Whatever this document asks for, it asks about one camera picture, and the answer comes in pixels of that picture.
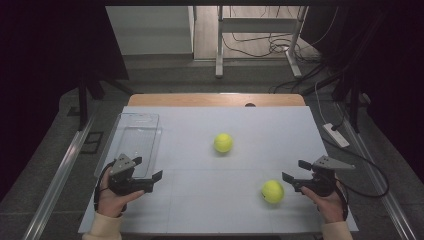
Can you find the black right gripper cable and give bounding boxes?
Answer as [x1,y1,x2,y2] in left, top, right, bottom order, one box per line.
[321,136,390,221]

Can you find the white cabinet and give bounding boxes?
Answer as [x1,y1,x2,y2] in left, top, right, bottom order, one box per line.
[105,5,195,56]

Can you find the white metal desk frame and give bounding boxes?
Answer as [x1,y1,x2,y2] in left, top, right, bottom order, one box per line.
[214,5,309,79]

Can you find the white table sheet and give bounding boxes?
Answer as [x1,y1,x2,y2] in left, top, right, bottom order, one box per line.
[78,105,359,234]

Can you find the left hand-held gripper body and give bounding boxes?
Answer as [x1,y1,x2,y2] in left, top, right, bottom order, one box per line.
[108,153,155,197]

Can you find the metal floor rail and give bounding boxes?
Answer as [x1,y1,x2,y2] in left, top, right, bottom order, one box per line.
[335,102,418,240]
[21,114,98,240]

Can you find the yellow tennis ball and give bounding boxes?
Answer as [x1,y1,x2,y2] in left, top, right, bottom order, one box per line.
[260,179,285,205]
[213,132,234,154]

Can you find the clear plastic container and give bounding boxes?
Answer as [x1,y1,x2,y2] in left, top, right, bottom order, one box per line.
[94,112,163,179]

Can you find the dark curtain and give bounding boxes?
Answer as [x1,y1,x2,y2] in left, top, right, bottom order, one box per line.
[0,0,130,201]
[301,0,424,184]

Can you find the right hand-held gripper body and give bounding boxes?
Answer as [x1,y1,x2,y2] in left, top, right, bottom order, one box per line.
[293,155,356,198]

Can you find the person's right hand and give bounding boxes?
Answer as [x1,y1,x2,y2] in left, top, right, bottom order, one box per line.
[300,182,348,224]

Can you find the wooden table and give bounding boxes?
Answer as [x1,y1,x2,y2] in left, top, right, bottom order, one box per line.
[127,93,307,108]

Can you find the black floor plate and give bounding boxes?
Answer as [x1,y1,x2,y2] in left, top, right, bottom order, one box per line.
[79,131,105,155]

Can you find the black floor cables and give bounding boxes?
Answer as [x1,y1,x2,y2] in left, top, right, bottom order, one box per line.
[221,5,339,95]

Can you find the white power strip cable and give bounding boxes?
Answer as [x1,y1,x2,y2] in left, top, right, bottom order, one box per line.
[314,82,330,125]

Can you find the white power strip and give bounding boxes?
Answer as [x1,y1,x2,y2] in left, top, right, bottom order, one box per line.
[322,122,351,149]

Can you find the person's left hand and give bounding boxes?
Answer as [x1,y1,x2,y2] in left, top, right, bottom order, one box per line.
[96,162,145,219]

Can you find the black stand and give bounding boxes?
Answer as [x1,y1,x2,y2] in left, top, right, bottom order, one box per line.
[68,71,135,132]
[333,74,372,134]

